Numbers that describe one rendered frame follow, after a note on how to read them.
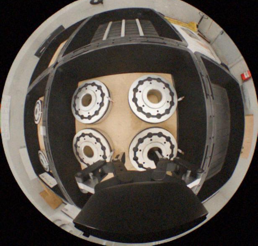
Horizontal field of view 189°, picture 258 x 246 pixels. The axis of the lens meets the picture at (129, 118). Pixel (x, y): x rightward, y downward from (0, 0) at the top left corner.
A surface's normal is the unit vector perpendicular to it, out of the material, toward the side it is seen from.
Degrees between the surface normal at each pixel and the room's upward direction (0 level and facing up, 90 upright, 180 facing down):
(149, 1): 90
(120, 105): 0
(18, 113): 90
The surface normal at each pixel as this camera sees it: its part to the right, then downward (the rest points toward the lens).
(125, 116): -0.09, -0.04
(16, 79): 0.99, -0.09
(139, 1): 0.09, 0.99
